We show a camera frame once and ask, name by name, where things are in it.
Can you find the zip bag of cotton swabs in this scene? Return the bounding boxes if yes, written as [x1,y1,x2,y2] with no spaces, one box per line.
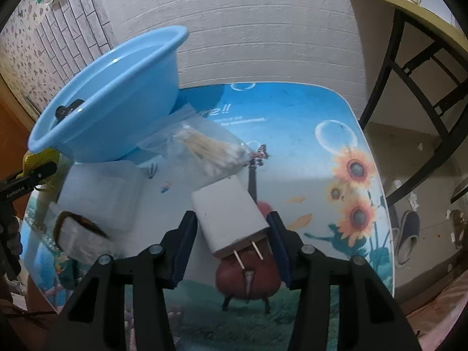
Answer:
[141,104,257,187]

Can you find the grey slipper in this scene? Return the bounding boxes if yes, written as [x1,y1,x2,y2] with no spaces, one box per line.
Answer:
[395,210,421,267]

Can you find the blue plastic basin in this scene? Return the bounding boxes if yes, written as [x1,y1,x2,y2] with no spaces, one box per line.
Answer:
[27,25,190,163]

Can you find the pink cloth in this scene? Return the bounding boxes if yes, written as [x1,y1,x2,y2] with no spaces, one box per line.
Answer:
[406,278,468,340]

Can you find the wooden door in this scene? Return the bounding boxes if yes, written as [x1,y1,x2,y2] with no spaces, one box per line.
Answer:
[0,77,41,180]

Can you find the white plug charger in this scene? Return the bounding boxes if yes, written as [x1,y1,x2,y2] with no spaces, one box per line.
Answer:
[191,176,272,271]

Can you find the translucent plastic box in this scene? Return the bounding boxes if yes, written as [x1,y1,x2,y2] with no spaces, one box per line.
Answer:
[49,161,147,233]

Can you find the yellow side table black legs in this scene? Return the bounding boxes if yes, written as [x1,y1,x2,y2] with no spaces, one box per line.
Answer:
[345,0,468,205]

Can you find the green packet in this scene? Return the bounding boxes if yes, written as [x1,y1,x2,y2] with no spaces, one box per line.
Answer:
[55,256,83,289]

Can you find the glass jar with cork lid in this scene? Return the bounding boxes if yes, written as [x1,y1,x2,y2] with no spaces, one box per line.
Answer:
[53,210,118,264]

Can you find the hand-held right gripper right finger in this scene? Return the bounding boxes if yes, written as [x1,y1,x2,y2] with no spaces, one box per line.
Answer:
[266,212,423,351]

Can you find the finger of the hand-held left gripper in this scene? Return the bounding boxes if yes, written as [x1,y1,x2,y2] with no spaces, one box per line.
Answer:
[5,161,58,191]

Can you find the person's left hand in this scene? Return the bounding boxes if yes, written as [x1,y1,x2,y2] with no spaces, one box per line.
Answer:
[0,216,20,257]

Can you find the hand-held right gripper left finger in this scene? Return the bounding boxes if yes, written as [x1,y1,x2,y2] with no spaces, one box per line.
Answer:
[47,210,198,351]

